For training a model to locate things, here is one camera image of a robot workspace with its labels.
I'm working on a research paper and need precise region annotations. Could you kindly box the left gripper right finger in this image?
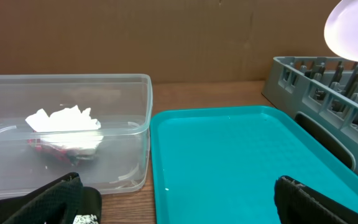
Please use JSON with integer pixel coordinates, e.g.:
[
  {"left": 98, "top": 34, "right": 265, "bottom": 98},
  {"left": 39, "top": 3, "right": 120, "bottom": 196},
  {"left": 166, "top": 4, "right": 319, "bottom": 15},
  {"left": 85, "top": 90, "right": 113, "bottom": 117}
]
[{"left": 274, "top": 175, "right": 358, "bottom": 224}]

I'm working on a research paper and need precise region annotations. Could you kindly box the white napkin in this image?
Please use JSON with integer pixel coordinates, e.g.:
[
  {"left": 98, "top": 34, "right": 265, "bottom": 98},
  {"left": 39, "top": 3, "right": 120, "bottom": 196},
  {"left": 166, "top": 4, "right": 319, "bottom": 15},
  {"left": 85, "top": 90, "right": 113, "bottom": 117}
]
[{"left": 25, "top": 106, "right": 104, "bottom": 157}]

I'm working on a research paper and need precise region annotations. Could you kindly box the clear plastic bin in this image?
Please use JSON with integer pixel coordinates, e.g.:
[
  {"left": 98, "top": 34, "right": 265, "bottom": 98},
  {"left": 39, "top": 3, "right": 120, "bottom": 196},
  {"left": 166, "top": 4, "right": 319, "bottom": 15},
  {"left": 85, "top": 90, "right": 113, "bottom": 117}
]
[{"left": 0, "top": 74, "right": 153, "bottom": 199}]

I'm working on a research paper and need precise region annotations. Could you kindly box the red snack wrapper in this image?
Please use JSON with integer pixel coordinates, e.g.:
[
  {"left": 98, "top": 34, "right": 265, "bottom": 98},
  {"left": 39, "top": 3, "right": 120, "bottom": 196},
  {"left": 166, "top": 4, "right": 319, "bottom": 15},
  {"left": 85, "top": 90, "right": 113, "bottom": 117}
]
[{"left": 26, "top": 138, "right": 99, "bottom": 166}]

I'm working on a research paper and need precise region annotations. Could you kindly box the teal plastic tray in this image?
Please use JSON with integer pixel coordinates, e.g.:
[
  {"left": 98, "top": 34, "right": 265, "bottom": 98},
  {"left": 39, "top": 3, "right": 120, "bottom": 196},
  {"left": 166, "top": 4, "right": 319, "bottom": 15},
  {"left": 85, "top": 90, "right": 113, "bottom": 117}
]
[{"left": 150, "top": 106, "right": 358, "bottom": 224}]

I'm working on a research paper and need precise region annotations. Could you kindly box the white rice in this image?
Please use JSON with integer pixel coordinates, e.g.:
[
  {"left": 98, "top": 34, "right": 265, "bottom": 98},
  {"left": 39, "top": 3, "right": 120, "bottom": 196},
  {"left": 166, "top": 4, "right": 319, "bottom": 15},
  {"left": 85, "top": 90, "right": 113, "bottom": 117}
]
[{"left": 73, "top": 214, "right": 99, "bottom": 224}]

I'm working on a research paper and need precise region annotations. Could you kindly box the black tray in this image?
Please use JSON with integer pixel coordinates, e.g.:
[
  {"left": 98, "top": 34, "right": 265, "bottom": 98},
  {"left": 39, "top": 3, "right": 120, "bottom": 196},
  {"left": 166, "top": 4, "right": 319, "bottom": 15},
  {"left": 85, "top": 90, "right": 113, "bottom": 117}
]
[{"left": 76, "top": 187, "right": 102, "bottom": 224}]

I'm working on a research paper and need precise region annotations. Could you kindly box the grey dish rack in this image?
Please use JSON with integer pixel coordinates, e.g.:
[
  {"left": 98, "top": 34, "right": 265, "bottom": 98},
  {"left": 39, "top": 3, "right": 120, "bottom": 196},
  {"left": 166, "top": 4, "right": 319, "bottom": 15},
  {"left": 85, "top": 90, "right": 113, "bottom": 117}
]
[{"left": 262, "top": 57, "right": 358, "bottom": 175}]

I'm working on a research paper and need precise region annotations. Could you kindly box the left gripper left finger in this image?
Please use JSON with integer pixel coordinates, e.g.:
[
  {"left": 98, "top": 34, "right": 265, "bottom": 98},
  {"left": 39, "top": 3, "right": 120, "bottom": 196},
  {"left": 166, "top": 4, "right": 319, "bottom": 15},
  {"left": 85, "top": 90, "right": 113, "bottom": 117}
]
[{"left": 0, "top": 172, "right": 83, "bottom": 224}]

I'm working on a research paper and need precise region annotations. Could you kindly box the white round plate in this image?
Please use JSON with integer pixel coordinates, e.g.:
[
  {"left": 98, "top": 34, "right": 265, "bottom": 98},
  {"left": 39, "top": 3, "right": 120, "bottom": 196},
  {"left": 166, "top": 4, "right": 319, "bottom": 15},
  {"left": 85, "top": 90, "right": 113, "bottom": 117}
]
[{"left": 324, "top": 0, "right": 358, "bottom": 62}]

